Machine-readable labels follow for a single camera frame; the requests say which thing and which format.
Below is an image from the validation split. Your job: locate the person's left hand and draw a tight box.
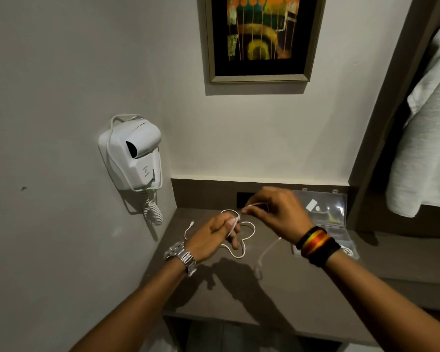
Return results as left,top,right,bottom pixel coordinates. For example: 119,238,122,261
184,212,241,264

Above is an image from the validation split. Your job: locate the person's right hand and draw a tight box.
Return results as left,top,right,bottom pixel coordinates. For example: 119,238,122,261
241,186,315,246

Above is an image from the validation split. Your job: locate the white charging cable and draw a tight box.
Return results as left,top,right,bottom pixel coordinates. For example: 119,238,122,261
184,202,282,270

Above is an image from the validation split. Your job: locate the person's left forearm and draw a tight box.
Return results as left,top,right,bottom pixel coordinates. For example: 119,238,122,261
69,257,188,352

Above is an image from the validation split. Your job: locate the person's right forearm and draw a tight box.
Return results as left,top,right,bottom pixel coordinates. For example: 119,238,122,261
324,251,440,352

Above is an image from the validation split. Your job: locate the silver metal wristwatch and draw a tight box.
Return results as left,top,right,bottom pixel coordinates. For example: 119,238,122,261
164,241,197,277

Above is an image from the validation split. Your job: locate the red yellow black wristband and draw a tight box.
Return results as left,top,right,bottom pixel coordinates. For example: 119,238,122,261
296,226,341,268

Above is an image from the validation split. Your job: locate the clear plastic storage box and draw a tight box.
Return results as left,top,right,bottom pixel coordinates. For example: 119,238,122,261
291,188,360,261

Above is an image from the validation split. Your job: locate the framed abstract painting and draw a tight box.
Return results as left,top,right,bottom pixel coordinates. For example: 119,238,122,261
205,0,328,84

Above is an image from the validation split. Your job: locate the white hanging towel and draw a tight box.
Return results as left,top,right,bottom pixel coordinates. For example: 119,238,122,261
385,12,440,218

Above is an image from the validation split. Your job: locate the white coiled hair dryer cord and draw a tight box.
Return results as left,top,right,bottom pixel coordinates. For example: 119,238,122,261
142,190,164,226

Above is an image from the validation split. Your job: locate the white wall-mounted hair dryer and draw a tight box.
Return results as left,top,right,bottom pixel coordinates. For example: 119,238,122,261
98,114,164,192

